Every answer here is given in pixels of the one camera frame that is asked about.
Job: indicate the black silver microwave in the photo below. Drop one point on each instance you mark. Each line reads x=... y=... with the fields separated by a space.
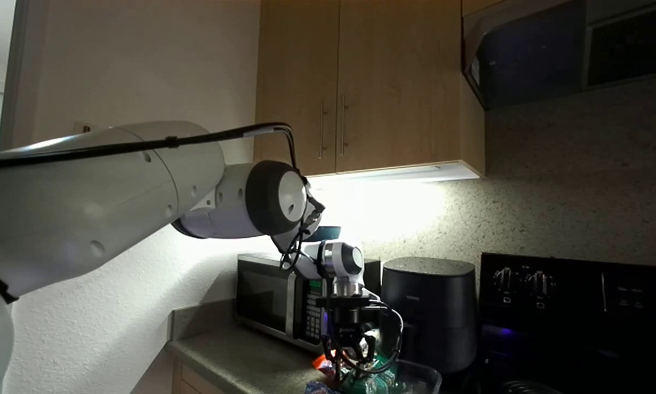
x=269 y=296

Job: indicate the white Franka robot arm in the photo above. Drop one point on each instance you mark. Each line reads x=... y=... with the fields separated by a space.
x=88 y=197

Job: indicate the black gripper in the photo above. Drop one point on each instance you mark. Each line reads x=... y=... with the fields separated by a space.
x=347 y=311

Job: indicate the black electric stove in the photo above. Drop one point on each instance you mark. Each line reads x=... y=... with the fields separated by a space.
x=582 y=321

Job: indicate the green bottle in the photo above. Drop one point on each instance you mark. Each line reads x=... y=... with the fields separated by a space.
x=420 y=377

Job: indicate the green pistachio packet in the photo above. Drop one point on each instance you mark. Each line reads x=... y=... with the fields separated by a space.
x=369 y=379

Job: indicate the blue bowl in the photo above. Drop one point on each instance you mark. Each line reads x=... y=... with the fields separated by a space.
x=327 y=233

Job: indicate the under-cabinet light strip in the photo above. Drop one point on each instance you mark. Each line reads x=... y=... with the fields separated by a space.
x=407 y=172

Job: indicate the black air fryer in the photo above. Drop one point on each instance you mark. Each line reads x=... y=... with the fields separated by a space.
x=430 y=313

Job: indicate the wooden wall cabinet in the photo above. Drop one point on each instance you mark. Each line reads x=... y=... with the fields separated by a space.
x=372 y=80

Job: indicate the range hood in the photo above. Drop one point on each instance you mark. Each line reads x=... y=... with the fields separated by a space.
x=561 y=50

